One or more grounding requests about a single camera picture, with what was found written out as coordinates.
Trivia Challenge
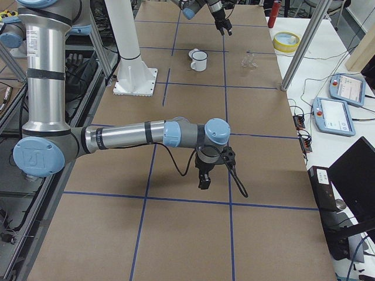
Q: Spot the teach pendant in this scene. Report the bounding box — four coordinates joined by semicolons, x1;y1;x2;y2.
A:
329;73;366;107
312;97;356;136

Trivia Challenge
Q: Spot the red cylinder bottle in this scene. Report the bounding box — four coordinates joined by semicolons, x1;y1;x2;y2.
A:
267;0;282;29

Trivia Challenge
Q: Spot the aluminium frame post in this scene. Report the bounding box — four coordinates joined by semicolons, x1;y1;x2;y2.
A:
281;0;332;91

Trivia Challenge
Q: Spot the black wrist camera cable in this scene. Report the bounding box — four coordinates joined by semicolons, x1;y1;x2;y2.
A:
146;142;249;198

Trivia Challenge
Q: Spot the white enamel mug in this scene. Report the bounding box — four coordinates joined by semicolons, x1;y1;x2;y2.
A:
190;50;208;72

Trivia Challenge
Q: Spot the yellow tape roll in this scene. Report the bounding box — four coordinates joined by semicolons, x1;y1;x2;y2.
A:
272;32;301;53

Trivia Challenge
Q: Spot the clear plastic funnel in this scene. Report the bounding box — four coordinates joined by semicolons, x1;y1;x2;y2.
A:
241;51;258;70

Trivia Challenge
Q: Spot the black computer box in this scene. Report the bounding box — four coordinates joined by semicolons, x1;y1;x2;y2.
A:
308;166;339;212

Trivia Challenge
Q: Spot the white camera stand base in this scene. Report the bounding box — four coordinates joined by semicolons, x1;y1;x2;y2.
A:
105;0;158;97

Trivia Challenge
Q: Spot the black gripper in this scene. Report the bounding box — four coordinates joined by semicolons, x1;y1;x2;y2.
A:
195;153;223;190
213;11;233;36

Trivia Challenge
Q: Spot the black monitor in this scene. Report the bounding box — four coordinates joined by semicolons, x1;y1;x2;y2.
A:
328;136;375;222

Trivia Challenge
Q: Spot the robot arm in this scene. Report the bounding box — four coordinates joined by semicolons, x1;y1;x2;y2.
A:
13;1;235;190
172;0;237;36

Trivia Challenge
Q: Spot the lower teach pendant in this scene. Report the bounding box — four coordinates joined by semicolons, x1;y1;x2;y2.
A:
312;97;356;136

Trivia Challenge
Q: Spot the wooden board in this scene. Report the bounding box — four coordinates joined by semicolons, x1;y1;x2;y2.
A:
345;25;375;72

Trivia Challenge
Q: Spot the black usb hub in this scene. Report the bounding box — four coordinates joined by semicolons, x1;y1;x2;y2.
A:
293;114;305;130
299;135;312;154

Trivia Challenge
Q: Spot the upper teach pendant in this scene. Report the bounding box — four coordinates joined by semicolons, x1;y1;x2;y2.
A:
329;73;366;107

